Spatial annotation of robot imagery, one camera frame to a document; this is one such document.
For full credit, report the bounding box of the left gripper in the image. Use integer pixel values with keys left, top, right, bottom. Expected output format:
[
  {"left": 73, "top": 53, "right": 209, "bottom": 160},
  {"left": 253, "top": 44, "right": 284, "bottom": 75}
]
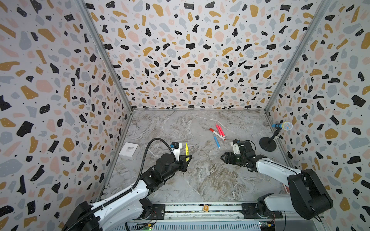
[{"left": 161, "top": 154, "right": 193, "bottom": 182}]

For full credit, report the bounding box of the yellow highlighter pen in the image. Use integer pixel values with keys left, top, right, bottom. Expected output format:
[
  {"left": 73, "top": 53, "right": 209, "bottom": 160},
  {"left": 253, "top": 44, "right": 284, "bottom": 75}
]
[{"left": 186, "top": 143, "right": 189, "bottom": 162}]

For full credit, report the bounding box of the blue highlighter pen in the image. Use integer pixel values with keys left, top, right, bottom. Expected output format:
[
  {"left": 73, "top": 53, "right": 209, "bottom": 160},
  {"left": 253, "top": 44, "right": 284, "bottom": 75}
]
[{"left": 214, "top": 136, "right": 221, "bottom": 149}]

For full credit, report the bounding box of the white red-tipped marker pen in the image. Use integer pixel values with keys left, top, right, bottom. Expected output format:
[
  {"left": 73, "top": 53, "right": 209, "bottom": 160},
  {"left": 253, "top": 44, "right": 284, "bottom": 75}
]
[{"left": 209, "top": 128, "right": 225, "bottom": 141}]

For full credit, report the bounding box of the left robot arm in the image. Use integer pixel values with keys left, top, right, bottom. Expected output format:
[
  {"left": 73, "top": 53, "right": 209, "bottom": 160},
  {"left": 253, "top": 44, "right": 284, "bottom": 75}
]
[{"left": 62, "top": 153, "right": 192, "bottom": 231}]

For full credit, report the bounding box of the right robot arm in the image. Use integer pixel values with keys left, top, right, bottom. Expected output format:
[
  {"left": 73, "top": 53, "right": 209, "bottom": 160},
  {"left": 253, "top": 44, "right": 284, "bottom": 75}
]
[{"left": 221, "top": 140, "right": 333, "bottom": 220}]

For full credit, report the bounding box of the black microphone stand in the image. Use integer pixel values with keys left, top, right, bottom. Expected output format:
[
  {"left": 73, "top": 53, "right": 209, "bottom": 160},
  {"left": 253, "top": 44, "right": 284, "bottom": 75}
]
[{"left": 259, "top": 130, "right": 280, "bottom": 152}]

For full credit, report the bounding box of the blue microphone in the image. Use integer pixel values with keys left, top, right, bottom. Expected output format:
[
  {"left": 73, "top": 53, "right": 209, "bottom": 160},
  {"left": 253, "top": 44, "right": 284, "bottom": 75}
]
[{"left": 272, "top": 121, "right": 293, "bottom": 131}]

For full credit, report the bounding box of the white small box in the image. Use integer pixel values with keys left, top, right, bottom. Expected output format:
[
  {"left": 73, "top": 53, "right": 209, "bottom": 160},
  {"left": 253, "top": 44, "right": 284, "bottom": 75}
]
[{"left": 119, "top": 142, "right": 139, "bottom": 159}]

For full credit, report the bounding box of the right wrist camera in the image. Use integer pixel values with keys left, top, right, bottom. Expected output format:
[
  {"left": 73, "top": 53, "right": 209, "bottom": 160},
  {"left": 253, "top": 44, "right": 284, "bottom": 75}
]
[{"left": 230, "top": 140, "right": 241, "bottom": 155}]

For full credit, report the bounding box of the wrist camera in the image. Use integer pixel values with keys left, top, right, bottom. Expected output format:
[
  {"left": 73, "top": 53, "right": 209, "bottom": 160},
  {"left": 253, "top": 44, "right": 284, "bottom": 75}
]
[
  {"left": 170, "top": 142, "right": 182, "bottom": 162},
  {"left": 230, "top": 140, "right": 241, "bottom": 155}
]

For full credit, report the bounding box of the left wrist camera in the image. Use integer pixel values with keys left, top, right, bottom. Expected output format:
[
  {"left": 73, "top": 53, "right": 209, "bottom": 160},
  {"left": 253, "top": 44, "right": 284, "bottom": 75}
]
[{"left": 170, "top": 142, "right": 182, "bottom": 162}]

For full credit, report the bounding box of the orange tag on rail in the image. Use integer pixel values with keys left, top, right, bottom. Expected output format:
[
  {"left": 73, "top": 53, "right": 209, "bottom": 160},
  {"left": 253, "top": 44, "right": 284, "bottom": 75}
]
[{"left": 202, "top": 205, "right": 209, "bottom": 212}]

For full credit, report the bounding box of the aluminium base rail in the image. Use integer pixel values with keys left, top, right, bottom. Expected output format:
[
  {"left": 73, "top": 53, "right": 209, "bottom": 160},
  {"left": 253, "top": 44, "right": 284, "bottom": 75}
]
[{"left": 115, "top": 202, "right": 329, "bottom": 231}]

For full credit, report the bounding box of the black corrugated cable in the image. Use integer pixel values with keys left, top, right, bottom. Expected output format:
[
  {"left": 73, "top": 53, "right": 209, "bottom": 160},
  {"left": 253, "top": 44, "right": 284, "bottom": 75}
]
[{"left": 62, "top": 138, "right": 174, "bottom": 231}]

